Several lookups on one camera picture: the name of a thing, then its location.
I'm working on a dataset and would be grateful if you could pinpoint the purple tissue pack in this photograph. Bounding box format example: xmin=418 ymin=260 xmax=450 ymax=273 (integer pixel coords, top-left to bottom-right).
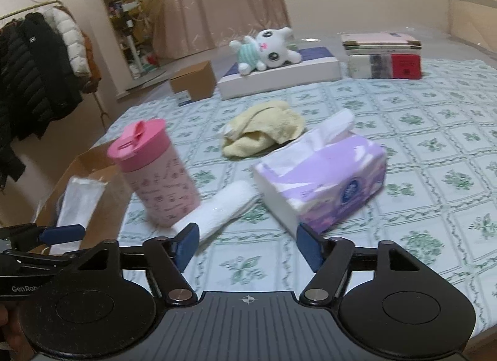
xmin=252 ymin=108 xmax=389 ymax=235

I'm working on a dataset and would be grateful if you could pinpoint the plastic covered wooden furniture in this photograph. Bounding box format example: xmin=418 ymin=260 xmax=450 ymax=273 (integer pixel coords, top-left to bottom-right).
xmin=443 ymin=0 xmax=497 ymax=51

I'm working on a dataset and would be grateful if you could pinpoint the beige curtain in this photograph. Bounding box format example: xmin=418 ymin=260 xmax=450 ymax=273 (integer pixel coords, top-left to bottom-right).
xmin=120 ymin=0 xmax=292 ymax=61

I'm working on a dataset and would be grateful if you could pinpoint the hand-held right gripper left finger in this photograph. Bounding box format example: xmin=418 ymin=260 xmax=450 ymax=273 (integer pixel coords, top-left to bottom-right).
xmin=70 ymin=222 xmax=200 ymax=307

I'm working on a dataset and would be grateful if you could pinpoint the cluttered shelf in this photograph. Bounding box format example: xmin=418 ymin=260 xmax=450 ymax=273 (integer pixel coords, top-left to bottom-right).
xmin=91 ymin=0 xmax=156 ymax=78

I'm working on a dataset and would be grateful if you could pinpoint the person's left hand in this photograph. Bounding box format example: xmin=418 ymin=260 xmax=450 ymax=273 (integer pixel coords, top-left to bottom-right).
xmin=0 ymin=303 xmax=24 ymax=351

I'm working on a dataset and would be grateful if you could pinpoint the stack of thin books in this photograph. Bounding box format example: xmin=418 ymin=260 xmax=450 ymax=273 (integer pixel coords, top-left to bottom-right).
xmin=341 ymin=33 xmax=423 ymax=57

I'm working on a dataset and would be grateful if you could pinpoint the long black puffer jacket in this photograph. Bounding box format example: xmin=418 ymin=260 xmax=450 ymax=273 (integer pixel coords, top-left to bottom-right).
xmin=0 ymin=21 xmax=28 ymax=193

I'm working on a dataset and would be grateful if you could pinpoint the flat white box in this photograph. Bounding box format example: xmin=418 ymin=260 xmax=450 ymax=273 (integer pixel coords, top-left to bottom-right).
xmin=216 ymin=46 xmax=341 ymax=100

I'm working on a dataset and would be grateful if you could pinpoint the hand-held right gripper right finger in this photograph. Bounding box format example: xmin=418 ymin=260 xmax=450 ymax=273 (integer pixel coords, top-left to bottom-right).
xmin=296 ymin=223 xmax=428 ymax=306

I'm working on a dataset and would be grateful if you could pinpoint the white puffer jacket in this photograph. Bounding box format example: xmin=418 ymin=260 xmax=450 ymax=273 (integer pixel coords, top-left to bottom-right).
xmin=43 ymin=6 xmax=91 ymax=76

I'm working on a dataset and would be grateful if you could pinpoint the brown jacket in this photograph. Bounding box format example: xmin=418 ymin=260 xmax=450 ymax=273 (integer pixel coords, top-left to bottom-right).
xmin=80 ymin=31 xmax=102 ymax=94

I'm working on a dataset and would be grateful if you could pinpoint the metal clothes rack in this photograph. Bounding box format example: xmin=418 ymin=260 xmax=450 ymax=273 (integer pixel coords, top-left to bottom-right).
xmin=0 ymin=0 xmax=111 ymax=129

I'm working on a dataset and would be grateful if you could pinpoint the black jacket with logo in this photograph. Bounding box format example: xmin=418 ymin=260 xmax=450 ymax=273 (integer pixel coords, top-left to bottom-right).
xmin=17 ymin=12 xmax=84 ymax=140

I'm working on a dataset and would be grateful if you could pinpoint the yellow towel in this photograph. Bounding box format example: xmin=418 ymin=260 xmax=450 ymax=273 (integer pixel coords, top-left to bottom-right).
xmin=221 ymin=100 xmax=307 ymax=160

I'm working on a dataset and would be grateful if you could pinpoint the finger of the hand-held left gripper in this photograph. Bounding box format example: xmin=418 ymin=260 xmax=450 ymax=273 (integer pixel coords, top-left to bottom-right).
xmin=0 ymin=223 xmax=86 ymax=246
xmin=0 ymin=251 xmax=85 ymax=271

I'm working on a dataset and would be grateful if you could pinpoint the white towel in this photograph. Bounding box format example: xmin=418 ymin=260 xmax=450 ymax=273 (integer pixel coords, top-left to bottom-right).
xmin=173 ymin=180 xmax=260 ymax=246

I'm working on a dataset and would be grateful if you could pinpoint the white plush rabbit toy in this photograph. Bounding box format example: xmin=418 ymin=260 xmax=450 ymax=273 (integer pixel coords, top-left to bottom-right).
xmin=228 ymin=27 xmax=303 ymax=76

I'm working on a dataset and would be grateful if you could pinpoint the pink lidded cup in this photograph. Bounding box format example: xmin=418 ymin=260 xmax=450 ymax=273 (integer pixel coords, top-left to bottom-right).
xmin=107 ymin=118 xmax=203 ymax=228

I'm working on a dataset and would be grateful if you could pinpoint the small closed cardboard box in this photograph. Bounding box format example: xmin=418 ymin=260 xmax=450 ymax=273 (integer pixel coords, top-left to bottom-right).
xmin=169 ymin=60 xmax=217 ymax=107

